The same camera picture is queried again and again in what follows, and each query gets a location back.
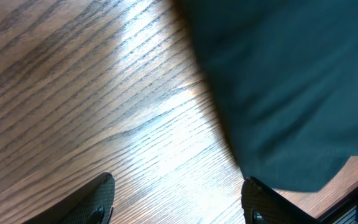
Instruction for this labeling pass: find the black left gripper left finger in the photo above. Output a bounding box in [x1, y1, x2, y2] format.
[25, 172, 115, 224]

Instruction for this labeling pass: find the black t-shirt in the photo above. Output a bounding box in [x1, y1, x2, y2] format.
[177, 0, 358, 192]

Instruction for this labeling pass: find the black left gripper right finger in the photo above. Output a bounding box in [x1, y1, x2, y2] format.
[241, 177, 320, 224]

